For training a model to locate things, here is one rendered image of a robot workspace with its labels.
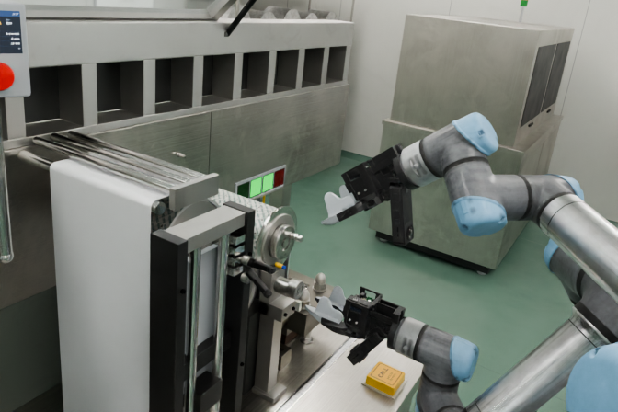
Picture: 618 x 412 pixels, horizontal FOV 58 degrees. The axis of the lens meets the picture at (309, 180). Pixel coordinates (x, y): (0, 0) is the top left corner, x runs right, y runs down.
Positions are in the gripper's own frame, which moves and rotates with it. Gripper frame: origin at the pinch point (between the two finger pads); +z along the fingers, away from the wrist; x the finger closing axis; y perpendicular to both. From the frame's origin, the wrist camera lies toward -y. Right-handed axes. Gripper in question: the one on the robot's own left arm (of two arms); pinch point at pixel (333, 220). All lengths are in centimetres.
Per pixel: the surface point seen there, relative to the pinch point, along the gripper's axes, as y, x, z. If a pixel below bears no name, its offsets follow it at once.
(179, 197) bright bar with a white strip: 14.8, 33.8, -0.6
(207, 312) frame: -2.4, 34.8, 4.4
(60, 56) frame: 49, 27, 17
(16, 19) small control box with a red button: 36, 55, -14
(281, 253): -1.1, 3.1, 13.3
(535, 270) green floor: -110, -305, 75
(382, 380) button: -38.2, -11.6, 16.9
